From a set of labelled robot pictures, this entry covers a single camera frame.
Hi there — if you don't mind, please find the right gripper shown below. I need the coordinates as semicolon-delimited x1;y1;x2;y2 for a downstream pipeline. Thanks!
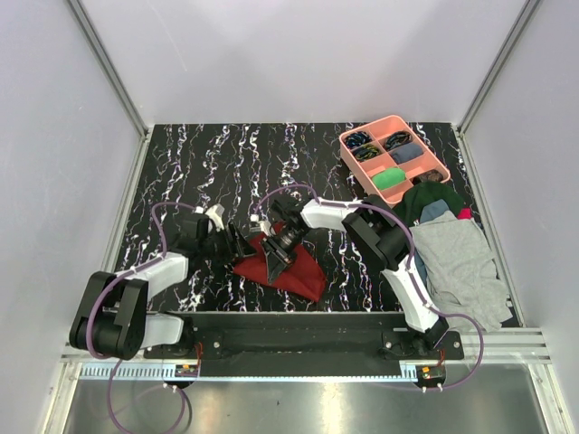
260;225;308;285

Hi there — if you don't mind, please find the dark green cloth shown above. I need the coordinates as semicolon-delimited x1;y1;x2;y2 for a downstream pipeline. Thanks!
393;181;465;225

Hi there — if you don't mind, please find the aluminium frame post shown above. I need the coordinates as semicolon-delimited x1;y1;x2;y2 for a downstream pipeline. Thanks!
457;0;543;134
64;0;148;138

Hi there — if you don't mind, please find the grey cloth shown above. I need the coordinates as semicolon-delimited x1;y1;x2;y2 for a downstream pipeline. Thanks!
411;211;512;332

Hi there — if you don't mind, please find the left aluminium frame post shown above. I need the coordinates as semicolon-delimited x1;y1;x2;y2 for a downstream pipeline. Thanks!
64;0;148;138

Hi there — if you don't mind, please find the magenta cloth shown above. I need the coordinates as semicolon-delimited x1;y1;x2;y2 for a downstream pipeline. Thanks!
457;208;472;220

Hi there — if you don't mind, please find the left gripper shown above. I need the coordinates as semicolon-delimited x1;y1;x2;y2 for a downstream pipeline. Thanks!
200;222;257;267

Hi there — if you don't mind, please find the right aluminium frame post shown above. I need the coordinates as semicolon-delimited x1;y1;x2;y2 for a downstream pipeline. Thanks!
457;0;543;134

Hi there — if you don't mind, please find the blue rolled cloth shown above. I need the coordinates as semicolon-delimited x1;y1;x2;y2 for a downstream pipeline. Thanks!
390;142;424;165

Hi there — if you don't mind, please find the pink compartment tray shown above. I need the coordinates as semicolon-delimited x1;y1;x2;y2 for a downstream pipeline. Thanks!
339;115;451;207

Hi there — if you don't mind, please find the green rolled cloth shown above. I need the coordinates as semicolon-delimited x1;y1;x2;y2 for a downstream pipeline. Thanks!
371;167;406;190

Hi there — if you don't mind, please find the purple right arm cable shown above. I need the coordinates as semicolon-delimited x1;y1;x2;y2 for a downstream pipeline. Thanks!
255;183;488;392

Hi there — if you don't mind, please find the red cloth napkin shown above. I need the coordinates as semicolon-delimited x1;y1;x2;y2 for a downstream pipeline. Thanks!
233;232;327;302

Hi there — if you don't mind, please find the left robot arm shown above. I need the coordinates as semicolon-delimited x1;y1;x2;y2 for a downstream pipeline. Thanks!
69;202;256;361

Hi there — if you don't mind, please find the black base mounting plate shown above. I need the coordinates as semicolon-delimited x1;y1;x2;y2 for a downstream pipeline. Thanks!
145;312;464;382

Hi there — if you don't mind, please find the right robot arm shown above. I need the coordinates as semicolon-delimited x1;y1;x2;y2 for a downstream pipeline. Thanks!
261;194;449;359

